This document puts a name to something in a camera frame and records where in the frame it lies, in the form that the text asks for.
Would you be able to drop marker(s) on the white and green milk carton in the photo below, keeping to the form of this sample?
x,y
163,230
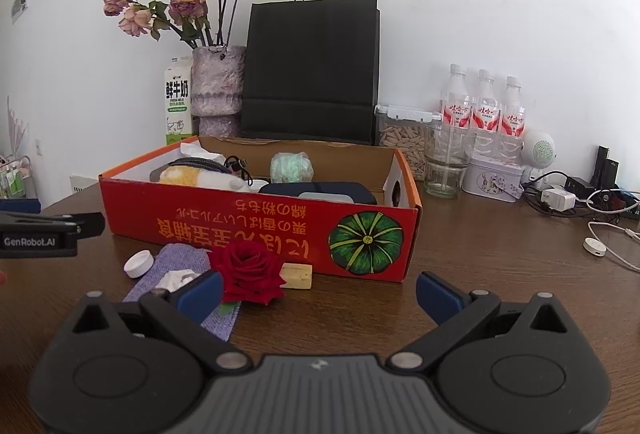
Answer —
x,y
178,103

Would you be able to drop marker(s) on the white round device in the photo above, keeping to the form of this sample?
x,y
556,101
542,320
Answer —
x,y
540,151

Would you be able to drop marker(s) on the small wooden block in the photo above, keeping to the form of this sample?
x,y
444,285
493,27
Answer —
x,y
297,275

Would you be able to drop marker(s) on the floral tin box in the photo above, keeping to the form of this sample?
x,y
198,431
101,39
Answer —
x,y
492,179

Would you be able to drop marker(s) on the black power adapter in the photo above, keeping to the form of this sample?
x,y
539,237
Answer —
x,y
580,188

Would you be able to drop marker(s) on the clear water bottle red label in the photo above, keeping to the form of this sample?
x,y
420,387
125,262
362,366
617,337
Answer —
x,y
455,106
486,111
514,116

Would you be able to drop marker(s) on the white paper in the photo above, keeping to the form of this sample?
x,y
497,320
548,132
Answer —
x,y
175,280

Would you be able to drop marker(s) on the red cardboard box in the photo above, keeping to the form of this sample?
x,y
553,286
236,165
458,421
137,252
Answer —
x,y
280,234

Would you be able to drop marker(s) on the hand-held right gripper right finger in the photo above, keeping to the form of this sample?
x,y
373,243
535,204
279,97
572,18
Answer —
x,y
437,296

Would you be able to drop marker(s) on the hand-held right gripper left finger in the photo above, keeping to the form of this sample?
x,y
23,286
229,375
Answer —
x,y
202,296

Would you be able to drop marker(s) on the clear seed container white lid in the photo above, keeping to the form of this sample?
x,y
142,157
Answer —
x,y
400,138

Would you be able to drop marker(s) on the black upright device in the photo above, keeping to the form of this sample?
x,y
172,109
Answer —
x,y
606,166

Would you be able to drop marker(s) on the red rose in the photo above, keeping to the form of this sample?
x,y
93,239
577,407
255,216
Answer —
x,y
247,269

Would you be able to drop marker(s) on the yellow and white plush toy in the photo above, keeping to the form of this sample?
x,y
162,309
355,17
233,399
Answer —
x,y
185,176

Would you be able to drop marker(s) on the purple cloth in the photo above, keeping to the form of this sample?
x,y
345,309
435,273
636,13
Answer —
x,y
170,259

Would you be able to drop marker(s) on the clear glass cup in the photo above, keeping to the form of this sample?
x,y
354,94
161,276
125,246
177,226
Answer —
x,y
447,168

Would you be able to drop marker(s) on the white paper board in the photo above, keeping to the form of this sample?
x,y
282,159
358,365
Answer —
x,y
85,184

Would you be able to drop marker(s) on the clear cotton swab box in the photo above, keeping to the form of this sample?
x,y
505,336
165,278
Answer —
x,y
330,198

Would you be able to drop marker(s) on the dark blue zip pouch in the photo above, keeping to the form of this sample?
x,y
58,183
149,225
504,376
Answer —
x,y
350,191

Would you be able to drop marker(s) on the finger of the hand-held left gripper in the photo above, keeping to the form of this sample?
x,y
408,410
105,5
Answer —
x,y
92,224
20,205

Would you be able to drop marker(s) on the white round lid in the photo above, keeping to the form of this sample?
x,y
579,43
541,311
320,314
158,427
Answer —
x,y
137,264

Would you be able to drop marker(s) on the purple mottled vase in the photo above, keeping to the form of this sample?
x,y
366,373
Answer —
x,y
217,83

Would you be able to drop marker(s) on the black paper bag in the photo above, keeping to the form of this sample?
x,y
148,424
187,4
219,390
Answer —
x,y
310,63

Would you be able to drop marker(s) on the green white mesh bath ball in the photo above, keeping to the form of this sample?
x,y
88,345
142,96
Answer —
x,y
292,168

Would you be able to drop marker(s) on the white wall socket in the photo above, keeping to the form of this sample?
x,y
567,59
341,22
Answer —
x,y
38,147

